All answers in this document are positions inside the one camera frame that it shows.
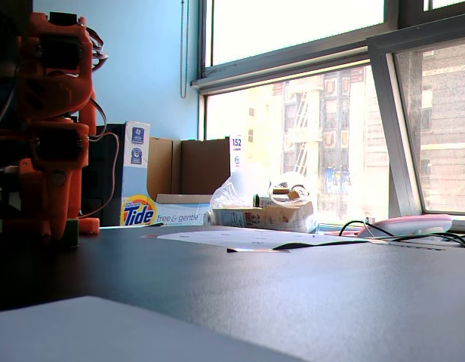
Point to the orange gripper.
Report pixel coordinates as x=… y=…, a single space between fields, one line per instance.
x=55 y=166

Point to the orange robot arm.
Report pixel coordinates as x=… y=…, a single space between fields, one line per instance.
x=55 y=83

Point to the white numbered grid paper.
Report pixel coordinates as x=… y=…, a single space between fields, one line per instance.
x=232 y=237

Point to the black box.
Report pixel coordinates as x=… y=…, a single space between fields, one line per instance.
x=104 y=177

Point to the pink tape piece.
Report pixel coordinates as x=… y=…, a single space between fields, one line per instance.
x=255 y=250
x=149 y=236

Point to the Tide detergent cardboard box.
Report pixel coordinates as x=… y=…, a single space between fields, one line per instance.
x=161 y=188

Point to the clear plastic bag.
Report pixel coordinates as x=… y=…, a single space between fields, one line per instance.
x=247 y=184

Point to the printed carton box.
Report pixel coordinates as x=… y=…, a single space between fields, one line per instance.
x=262 y=218

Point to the grey open window sash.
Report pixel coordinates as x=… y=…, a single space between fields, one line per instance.
x=398 y=151

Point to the pink white flat device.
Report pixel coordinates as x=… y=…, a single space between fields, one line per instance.
x=406 y=223

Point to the grey window frame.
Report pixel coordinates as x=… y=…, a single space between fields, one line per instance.
x=293 y=56

